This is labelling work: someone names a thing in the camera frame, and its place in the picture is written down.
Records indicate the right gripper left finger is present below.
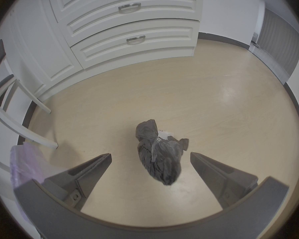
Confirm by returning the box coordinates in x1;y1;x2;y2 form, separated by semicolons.
43;153;113;209

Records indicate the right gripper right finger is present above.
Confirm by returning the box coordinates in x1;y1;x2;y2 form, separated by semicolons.
190;152;259;210

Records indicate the black plastic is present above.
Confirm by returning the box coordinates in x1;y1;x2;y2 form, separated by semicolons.
135;119;190;187

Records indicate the white paper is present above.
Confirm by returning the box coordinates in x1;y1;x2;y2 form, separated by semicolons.
157;130;177;142

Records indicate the purple plastic bag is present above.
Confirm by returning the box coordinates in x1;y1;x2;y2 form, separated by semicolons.
10;142;65;233

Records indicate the grey curtain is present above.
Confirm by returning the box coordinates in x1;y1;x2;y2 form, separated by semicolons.
257;9;299;77

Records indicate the white wardrobe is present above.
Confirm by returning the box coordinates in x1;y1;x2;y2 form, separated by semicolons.
5;0;204;104

